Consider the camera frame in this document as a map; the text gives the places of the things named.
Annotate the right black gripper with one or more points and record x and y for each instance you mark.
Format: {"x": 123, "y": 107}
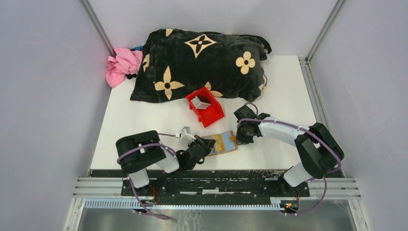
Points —
{"x": 241, "y": 140}

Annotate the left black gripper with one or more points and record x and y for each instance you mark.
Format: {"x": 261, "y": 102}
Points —
{"x": 208, "y": 144}

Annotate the gold credit card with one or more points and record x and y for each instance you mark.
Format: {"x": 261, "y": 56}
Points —
{"x": 219, "y": 144}

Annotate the yellow leather card holder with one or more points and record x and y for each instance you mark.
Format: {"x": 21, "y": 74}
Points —
{"x": 225, "y": 143}

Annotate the red plastic bin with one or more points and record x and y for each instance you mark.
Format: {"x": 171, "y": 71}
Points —
{"x": 211, "y": 114}

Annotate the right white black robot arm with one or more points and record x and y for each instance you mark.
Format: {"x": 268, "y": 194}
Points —
{"x": 319, "y": 152}

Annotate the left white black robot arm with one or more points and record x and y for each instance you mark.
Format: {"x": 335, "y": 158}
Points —
{"x": 139, "y": 151}

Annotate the stack of credit cards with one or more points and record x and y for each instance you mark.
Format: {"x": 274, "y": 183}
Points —
{"x": 200, "y": 103}

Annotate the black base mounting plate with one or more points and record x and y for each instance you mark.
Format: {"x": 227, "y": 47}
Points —
{"x": 219, "y": 187}

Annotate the black floral blanket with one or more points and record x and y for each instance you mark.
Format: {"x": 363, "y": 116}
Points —
{"x": 177, "y": 62}

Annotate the pink cloth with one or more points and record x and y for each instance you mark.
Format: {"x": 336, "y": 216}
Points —
{"x": 126, "y": 62}

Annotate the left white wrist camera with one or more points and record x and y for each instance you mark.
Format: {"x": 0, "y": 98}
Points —
{"x": 186, "y": 135}

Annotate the aluminium rail frame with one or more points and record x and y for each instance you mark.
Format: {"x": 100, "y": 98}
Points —
{"x": 102, "y": 200}

